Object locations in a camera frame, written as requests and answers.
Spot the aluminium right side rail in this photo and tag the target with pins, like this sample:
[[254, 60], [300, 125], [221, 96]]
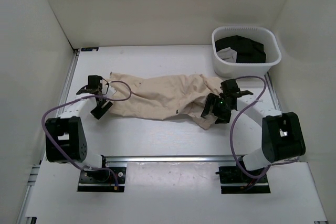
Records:
[[277, 106]]

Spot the black trousers in basket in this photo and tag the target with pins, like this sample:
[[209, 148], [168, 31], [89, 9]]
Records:
[[238, 49]]

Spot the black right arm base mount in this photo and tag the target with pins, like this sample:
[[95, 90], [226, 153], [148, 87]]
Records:
[[234, 181]]

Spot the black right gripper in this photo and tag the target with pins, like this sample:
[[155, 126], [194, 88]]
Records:
[[223, 118]]

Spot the black label sticker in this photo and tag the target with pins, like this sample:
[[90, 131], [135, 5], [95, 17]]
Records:
[[89, 49]]

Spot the aluminium front rail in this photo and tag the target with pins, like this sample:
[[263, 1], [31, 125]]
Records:
[[189, 158]]

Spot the aluminium rail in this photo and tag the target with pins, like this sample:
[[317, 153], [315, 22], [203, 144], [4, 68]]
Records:
[[277, 106], [22, 218], [189, 158]]

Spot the white plastic basket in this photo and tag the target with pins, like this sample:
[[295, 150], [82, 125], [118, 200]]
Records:
[[256, 33]]

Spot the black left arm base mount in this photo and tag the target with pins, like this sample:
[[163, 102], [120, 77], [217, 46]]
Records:
[[103, 181]]

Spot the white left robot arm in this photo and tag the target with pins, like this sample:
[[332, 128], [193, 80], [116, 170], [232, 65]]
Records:
[[67, 129]]

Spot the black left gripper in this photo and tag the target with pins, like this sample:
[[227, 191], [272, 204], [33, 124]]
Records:
[[97, 112]]

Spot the beige trousers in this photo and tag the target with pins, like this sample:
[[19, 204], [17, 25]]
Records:
[[164, 97]]

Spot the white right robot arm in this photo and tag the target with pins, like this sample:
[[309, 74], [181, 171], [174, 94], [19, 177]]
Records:
[[281, 133]]

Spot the aluminium left side rail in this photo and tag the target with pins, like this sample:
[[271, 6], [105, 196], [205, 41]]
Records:
[[22, 218]]

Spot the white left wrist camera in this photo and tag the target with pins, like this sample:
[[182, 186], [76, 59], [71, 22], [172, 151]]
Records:
[[109, 90]]

